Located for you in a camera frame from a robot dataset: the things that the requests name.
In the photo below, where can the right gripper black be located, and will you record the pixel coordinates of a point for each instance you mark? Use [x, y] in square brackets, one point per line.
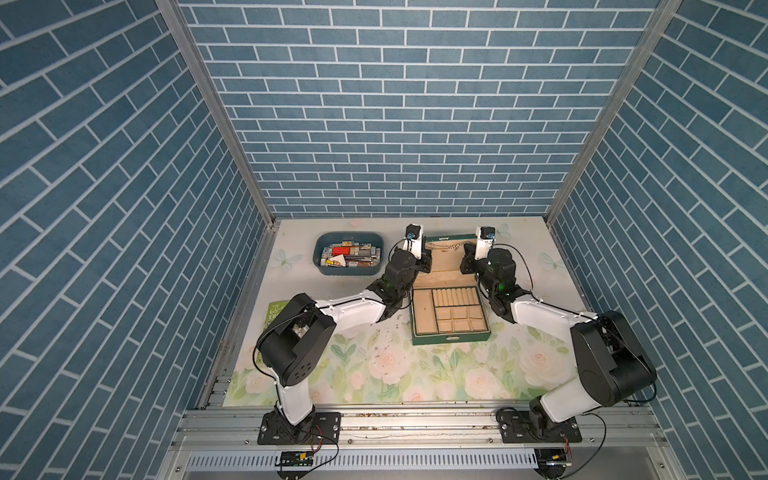
[469, 260]

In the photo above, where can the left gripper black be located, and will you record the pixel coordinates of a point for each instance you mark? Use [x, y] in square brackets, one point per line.
[423, 263]

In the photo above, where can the green jewelry box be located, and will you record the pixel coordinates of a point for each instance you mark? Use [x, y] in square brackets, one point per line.
[446, 306]

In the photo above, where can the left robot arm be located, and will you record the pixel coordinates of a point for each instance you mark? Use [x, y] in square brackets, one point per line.
[292, 345]

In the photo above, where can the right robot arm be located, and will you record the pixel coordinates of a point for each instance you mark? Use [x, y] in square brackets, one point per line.
[611, 364]

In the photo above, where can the red box in tray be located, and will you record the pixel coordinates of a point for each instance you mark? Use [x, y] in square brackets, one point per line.
[341, 250]

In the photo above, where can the blue plastic tray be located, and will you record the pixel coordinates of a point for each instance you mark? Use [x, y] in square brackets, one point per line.
[365, 258]

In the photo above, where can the floral table mat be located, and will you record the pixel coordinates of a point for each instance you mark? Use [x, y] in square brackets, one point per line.
[380, 364]

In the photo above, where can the left controller board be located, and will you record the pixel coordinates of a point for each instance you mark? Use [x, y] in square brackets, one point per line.
[295, 459]

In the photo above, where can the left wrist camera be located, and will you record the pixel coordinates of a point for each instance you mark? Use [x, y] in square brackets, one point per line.
[413, 240]

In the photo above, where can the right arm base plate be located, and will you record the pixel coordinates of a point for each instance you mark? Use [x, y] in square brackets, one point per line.
[532, 426]

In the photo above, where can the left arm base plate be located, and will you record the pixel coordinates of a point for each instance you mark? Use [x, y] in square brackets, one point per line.
[275, 429]

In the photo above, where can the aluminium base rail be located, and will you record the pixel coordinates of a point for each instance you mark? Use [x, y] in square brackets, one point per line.
[423, 441]

